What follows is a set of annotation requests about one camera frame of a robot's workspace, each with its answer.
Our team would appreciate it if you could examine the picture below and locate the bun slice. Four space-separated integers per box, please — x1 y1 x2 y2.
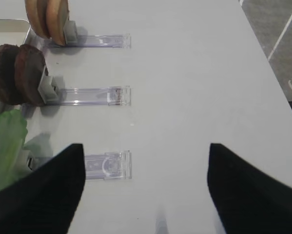
46 0 69 46
25 0 50 39

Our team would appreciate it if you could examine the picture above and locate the clear acrylic bun holder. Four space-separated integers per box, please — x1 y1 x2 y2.
45 20 132 49

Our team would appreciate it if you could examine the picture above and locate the brown meat patty front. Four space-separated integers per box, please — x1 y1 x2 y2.
15 44 48 106

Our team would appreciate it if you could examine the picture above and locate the brown meat patty rear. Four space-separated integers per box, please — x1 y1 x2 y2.
0 44 24 105

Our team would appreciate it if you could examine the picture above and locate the clear acrylic lettuce holder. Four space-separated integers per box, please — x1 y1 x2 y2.
26 150 133 180

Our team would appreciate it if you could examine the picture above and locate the clear acrylic patty holder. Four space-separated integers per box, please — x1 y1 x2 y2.
38 76 131 106

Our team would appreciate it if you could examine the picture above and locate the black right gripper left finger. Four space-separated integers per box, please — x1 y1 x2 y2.
0 143 85 234

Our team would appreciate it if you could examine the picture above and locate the green lettuce leaf in holder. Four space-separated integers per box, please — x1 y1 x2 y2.
0 110 28 191

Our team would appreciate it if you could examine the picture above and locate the brown meat patty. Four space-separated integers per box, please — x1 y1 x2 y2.
15 44 48 106
0 44 24 105

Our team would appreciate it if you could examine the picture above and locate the bun slice inner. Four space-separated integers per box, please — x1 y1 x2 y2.
46 0 69 46

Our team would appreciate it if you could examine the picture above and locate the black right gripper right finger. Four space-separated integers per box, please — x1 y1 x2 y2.
207 143 292 234

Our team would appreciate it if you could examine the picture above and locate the bun slice outer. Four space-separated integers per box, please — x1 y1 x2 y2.
25 0 50 39

